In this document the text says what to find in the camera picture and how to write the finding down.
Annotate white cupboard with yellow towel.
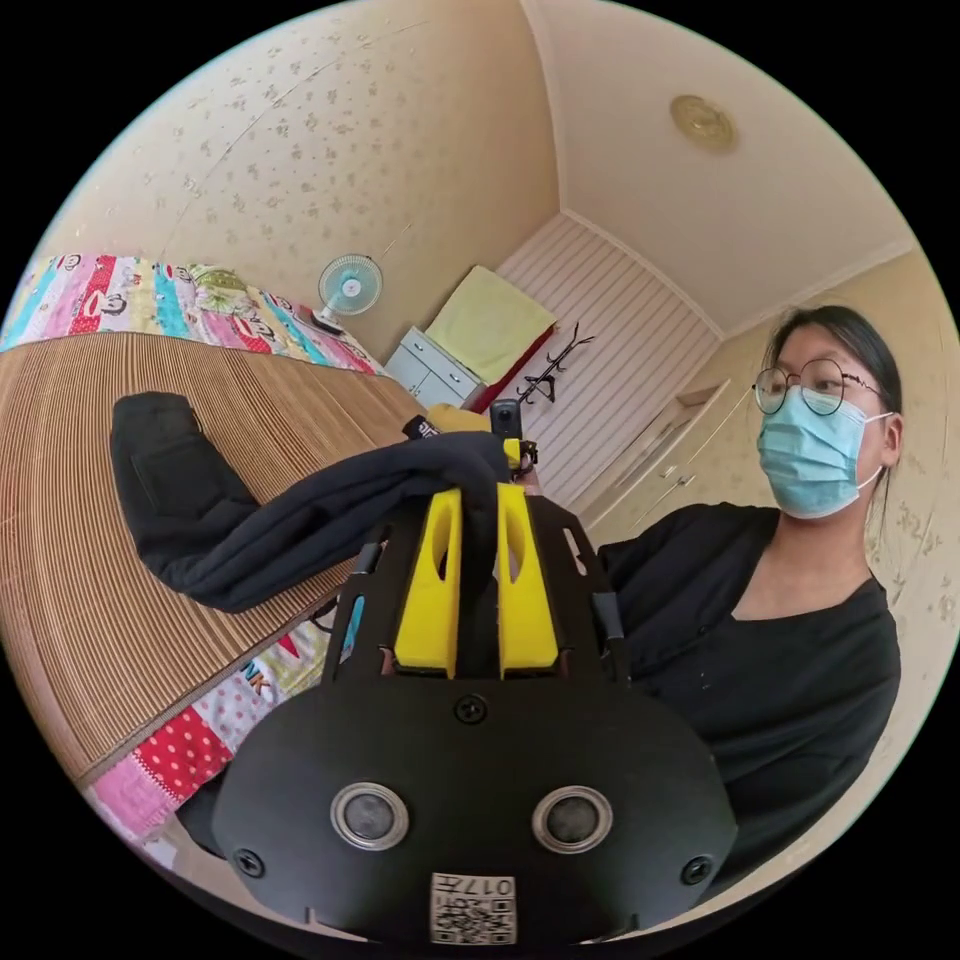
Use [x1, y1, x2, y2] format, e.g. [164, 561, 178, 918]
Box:
[385, 265, 559, 412]

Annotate mustard yellow garment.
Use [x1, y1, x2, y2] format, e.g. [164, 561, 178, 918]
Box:
[427, 402, 493, 436]

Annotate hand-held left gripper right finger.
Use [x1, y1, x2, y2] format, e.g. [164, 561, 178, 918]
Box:
[495, 482, 561, 670]

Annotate bed with woven mat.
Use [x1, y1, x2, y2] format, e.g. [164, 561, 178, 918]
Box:
[0, 253, 430, 850]

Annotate black pants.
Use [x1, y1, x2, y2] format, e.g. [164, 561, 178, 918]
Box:
[110, 390, 513, 613]

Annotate black coat rack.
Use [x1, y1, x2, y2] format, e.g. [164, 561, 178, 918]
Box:
[515, 323, 598, 407]

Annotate cream wardrobe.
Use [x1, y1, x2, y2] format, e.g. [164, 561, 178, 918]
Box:
[583, 377, 733, 530]

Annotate round ceiling lamp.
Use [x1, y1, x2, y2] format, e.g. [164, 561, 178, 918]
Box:
[668, 93, 739, 156]

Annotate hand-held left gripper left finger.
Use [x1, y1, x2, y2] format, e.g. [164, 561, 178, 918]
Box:
[392, 485, 464, 670]

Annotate person's body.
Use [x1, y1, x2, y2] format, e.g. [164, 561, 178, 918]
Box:
[597, 302, 907, 898]

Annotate small white table fan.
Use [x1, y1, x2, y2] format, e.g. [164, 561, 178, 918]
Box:
[312, 254, 385, 336]

